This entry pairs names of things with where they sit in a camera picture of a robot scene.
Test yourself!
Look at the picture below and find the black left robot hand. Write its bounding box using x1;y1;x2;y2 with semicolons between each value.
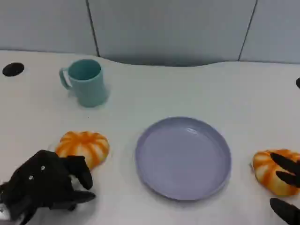
0;149;97;225

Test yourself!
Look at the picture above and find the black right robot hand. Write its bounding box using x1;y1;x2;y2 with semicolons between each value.
269;151;300;225

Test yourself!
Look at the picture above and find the orange and white bread roll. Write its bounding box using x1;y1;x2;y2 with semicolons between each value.
55;131;110;171
252;149;300;196

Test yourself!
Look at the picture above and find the pale green mug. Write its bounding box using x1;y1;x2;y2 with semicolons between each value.
58;58;109;108

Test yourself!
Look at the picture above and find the lilac plate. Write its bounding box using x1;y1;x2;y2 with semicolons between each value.
135;116;232;202

